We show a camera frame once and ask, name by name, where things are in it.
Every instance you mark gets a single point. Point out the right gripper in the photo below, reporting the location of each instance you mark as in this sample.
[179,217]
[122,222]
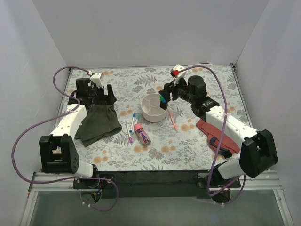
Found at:
[168,90]

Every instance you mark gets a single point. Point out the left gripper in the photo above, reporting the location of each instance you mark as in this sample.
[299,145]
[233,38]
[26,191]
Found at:
[103,99]

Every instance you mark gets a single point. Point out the orange pink pen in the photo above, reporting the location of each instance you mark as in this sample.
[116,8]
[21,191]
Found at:
[172,120]

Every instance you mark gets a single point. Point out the blue black highlighter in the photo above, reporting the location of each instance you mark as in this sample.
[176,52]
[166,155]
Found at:
[163,104]

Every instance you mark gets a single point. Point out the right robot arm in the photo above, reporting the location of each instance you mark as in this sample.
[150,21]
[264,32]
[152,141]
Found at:
[257,148]

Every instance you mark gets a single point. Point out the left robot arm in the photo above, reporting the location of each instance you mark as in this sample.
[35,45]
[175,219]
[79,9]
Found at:
[57,150]

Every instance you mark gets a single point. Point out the dark green cloth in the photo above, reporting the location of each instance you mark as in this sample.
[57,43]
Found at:
[101,121]

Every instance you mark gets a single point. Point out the white round organizer container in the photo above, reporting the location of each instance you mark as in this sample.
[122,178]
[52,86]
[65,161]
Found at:
[151,109]

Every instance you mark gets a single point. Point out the blue capped marker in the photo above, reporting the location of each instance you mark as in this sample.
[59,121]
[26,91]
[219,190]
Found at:
[132,123]

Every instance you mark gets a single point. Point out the floral table mat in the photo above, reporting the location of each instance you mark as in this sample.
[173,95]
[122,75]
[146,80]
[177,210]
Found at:
[184,149]

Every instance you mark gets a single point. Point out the pink capped marker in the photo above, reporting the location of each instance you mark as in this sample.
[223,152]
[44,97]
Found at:
[129,133]

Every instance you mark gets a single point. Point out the pink lid pencil jar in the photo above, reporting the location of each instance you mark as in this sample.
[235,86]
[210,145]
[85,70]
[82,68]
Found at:
[143,137]

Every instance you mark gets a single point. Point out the red cloth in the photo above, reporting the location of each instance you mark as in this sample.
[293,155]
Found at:
[228,146]

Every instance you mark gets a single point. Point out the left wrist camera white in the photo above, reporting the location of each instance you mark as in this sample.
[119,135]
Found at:
[97,78]

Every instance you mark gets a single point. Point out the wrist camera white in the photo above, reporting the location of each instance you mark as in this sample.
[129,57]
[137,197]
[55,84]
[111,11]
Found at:
[97,78]
[177,72]

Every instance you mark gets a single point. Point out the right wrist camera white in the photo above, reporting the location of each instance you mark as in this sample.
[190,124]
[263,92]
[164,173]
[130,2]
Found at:
[177,72]

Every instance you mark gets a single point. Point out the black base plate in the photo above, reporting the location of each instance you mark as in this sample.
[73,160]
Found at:
[149,184]

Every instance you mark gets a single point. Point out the aluminium front rail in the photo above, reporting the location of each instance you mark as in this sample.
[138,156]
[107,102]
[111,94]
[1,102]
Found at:
[154,198]

